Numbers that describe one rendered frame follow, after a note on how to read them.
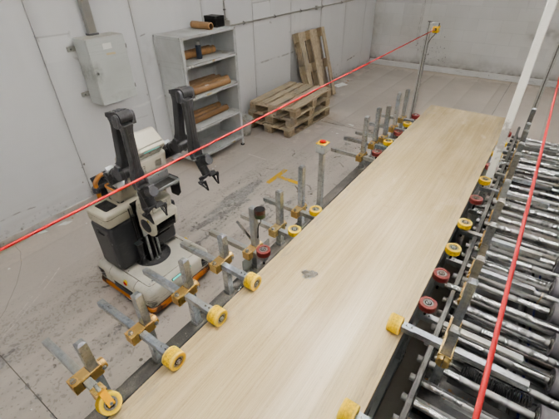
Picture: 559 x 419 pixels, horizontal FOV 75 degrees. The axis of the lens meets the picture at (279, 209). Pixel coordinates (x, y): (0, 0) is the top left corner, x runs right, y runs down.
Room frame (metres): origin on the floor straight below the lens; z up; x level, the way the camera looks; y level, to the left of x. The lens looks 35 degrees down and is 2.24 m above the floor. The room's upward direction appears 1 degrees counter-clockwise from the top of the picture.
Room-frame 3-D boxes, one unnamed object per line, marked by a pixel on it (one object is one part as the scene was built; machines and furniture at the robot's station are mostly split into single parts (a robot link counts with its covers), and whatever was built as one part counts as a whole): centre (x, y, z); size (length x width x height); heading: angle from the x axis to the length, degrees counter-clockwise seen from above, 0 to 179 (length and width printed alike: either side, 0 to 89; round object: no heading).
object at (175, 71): (4.65, 0.93, 0.78); 0.90 x 0.45 x 1.55; 144
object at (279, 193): (1.82, 0.00, 0.87); 0.04 x 0.04 x 0.48; 54
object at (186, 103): (2.12, 0.53, 1.40); 0.11 x 0.06 x 0.43; 145
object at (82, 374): (0.78, 0.74, 0.95); 0.14 x 0.06 x 0.05; 144
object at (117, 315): (0.99, 0.63, 0.95); 0.50 x 0.04 x 0.04; 54
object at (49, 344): (0.82, 0.83, 0.95); 0.36 x 0.03 x 0.03; 54
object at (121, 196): (2.28, 1.12, 0.87); 0.23 x 0.15 x 0.11; 145
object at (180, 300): (1.19, 0.45, 0.95); 0.14 x 0.06 x 0.05; 144
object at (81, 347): (0.80, 0.73, 0.88); 0.04 x 0.04 x 0.48; 54
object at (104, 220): (2.26, 1.11, 0.59); 0.55 x 0.34 x 0.83; 145
